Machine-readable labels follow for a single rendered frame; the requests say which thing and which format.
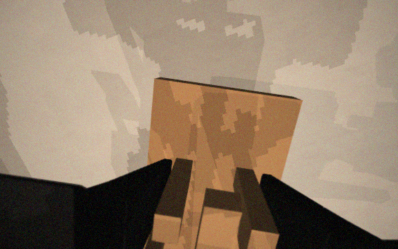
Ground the small wooden catapult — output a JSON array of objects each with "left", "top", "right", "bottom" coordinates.
[{"left": 144, "top": 77, "right": 303, "bottom": 249}]

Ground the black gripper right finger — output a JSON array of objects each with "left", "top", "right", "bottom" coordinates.
[{"left": 259, "top": 174, "right": 398, "bottom": 249}]

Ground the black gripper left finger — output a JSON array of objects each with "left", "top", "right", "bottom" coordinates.
[{"left": 0, "top": 158, "right": 172, "bottom": 249}]

